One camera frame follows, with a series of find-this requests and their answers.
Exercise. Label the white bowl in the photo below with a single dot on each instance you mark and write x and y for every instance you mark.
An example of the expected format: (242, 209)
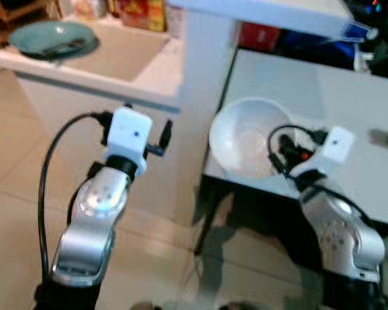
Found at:
(242, 135)

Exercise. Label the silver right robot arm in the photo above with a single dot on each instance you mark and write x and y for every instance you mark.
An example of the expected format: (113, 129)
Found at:
(343, 239)

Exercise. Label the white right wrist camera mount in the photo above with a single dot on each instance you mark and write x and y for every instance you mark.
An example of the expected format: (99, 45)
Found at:
(338, 143)

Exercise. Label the teal plate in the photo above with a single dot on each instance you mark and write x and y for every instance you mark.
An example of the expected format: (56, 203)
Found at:
(35, 35)

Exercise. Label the white low cabinet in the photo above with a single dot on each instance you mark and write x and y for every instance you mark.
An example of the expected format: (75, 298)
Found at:
(116, 64)

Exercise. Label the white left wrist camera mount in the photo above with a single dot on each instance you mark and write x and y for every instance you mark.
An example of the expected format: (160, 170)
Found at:
(128, 132)

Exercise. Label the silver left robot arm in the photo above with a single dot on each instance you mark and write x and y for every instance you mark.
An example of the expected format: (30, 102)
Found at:
(90, 219)

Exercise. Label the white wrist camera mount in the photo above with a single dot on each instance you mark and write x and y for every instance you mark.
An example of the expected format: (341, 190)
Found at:
(128, 132)
(338, 143)

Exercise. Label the brown wooden chair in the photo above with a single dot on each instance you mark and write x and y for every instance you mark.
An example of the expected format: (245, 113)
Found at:
(13, 11)

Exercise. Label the red and yellow box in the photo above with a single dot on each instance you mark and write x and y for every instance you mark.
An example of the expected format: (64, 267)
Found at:
(142, 14)

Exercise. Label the orange snack package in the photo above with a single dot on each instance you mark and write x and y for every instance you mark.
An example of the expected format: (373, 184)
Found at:
(89, 8)

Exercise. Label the white desk with leg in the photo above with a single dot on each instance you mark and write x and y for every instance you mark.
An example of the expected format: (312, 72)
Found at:
(207, 64)

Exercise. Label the white dining table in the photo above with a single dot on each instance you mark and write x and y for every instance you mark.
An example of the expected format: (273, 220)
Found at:
(349, 97)

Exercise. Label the blue package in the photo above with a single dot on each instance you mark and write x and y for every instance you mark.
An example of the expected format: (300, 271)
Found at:
(355, 32)

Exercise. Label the small white object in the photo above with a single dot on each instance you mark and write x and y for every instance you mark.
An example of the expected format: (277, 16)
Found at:
(362, 61)

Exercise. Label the dark cutlery piece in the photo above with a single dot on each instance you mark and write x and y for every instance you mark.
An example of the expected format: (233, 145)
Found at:
(68, 46)

